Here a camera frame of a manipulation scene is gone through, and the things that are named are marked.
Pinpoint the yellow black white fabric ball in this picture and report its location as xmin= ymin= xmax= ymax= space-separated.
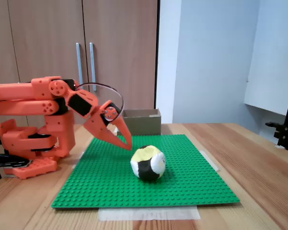
xmin=130 ymin=145 xmax=167 ymax=182

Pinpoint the thin gripper motor cable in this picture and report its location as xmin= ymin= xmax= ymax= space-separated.
xmin=75 ymin=82 xmax=124 ymax=120

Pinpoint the black table clamp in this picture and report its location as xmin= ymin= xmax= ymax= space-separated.
xmin=0 ymin=154 xmax=34 ymax=168

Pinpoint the silver cabinet door handle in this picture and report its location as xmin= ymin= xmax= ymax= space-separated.
xmin=76 ymin=43 xmax=84 ymax=90
xmin=89 ymin=42 xmax=97 ymax=92

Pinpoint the white wall panel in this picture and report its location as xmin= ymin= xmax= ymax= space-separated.
xmin=244 ymin=0 xmax=288 ymax=117

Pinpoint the green studded baseplate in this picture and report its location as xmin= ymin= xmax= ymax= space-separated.
xmin=51 ymin=134 xmax=240 ymax=209

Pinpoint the translucent masking tape strip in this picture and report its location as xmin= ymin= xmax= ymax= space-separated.
xmin=72 ymin=150 xmax=86 ymax=170
xmin=97 ymin=206 xmax=201 ymax=221
xmin=199 ymin=149 xmax=220 ymax=172

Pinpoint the brown wooden cabinet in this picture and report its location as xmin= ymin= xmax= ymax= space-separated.
xmin=0 ymin=0 xmax=159 ymax=125

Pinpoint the open cardboard box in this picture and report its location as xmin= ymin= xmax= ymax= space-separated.
xmin=115 ymin=109 xmax=162 ymax=136

